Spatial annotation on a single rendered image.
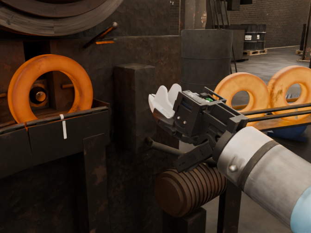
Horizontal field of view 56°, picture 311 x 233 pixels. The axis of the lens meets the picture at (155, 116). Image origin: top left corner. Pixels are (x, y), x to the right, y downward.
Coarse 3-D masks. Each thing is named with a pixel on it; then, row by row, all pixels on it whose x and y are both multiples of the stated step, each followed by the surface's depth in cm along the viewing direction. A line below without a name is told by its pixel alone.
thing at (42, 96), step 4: (32, 88) 71; (36, 88) 71; (40, 88) 71; (32, 92) 70; (36, 92) 70; (40, 92) 70; (44, 92) 71; (32, 96) 70; (36, 96) 70; (40, 96) 71; (44, 96) 71; (32, 100) 71; (36, 100) 70; (40, 100) 71; (44, 100) 73
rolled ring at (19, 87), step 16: (32, 64) 59; (48, 64) 61; (64, 64) 63; (16, 80) 58; (32, 80) 60; (80, 80) 67; (16, 96) 58; (80, 96) 68; (16, 112) 59; (32, 112) 61
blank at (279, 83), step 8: (280, 72) 79; (288, 72) 78; (296, 72) 78; (304, 72) 79; (272, 80) 80; (280, 80) 79; (288, 80) 79; (296, 80) 79; (304, 80) 79; (272, 88) 79; (280, 88) 79; (304, 88) 82; (272, 96) 80; (280, 96) 80; (304, 96) 82; (272, 104) 80; (280, 104) 81; (288, 104) 81; (272, 112) 83; (280, 112) 81; (288, 120) 82; (296, 120) 83
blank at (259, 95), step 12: (240, 72) 79; (228, 84) 77; (240, 84) 77; (252, 84) 78; (264, 84) 78; (216, 96) 78; (228, 96) 78; (252, 96) 80; (264, 96) 79; (252, 108) 80; (264, 108) 80
